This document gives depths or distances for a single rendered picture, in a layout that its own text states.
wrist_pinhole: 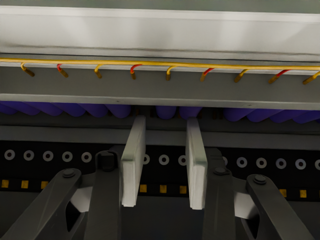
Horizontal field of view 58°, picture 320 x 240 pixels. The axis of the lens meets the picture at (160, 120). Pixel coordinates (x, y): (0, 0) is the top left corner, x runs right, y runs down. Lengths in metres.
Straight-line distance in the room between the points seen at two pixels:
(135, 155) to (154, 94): 0.04
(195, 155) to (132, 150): 0.03
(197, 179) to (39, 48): 0.11
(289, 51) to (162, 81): 0.07
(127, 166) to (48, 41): 0.08
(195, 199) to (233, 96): 0.06
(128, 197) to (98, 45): 0.08
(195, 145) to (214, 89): 0.04
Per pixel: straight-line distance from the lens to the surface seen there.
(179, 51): 0.17
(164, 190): 0.31
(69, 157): 0.32
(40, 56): 0.19
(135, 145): 0.17
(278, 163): 0.33
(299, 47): 0.17
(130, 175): 0.16
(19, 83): 0.19
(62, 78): 0.19
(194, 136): 0.18
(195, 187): 0.16
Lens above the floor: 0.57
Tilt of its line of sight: 7 degrees up
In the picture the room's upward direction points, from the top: 178 degrees counter-clockwise
